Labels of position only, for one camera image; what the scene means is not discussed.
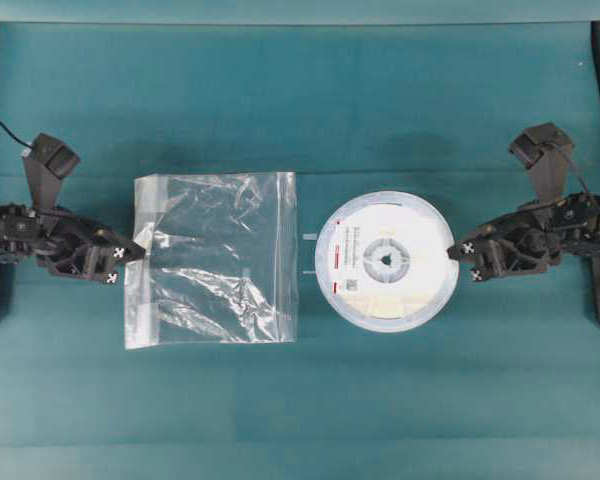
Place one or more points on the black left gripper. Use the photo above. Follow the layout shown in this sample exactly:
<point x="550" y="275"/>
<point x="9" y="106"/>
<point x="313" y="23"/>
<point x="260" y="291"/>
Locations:
<point x="77" y="247"/>

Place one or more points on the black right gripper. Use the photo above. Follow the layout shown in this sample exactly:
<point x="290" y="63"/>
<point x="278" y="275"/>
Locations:
<point x="518" y="243"/>

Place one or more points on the white component reel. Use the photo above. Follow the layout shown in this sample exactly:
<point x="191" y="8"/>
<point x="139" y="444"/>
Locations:
<point x="381" y="261"/>

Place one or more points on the clear zip bag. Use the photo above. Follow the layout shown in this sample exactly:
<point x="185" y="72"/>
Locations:
<point x="220" y="263"/>

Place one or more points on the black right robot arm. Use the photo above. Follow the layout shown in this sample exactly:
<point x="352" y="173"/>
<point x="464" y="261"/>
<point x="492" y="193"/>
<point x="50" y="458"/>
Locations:
<point x="577" y="224"/>

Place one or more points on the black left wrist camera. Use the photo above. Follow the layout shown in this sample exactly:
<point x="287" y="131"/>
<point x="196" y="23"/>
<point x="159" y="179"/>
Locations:
<point x="47" y="163"/>

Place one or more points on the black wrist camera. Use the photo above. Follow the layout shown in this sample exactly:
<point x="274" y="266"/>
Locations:
<point x="545" y="152"/>
<point x="47" y="163"/>

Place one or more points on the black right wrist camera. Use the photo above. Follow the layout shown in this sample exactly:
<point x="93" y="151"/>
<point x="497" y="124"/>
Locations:
<point x="545" y="152"/>

